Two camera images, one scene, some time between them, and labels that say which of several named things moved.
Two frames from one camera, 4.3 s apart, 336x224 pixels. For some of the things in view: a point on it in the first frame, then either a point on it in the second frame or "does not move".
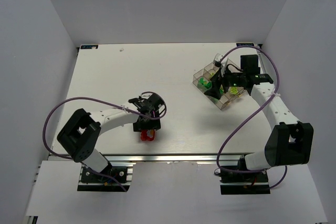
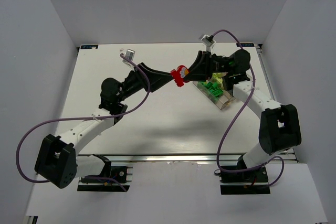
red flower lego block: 147,135 → 179,74
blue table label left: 89,46 does not move
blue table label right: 241,44 does not move
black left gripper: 147,125 → 142,74
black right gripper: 223,81 → 205,65
